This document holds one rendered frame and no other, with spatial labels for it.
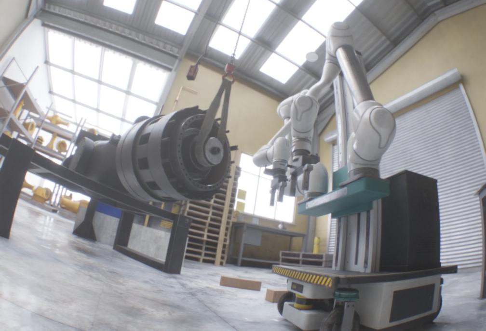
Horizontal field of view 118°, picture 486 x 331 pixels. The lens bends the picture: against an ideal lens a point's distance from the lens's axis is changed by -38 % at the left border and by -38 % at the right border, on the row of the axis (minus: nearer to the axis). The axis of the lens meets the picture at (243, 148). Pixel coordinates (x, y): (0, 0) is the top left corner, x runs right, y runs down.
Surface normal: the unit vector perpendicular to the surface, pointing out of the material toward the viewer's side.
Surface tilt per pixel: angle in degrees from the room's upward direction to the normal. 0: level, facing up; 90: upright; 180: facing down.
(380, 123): 93
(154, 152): 112
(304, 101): 98
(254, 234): 90
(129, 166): 123
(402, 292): 90
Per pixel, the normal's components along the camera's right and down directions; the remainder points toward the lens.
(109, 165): -0.26, -0.44
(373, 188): 0.22, -0.38
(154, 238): 0.47, -0.30
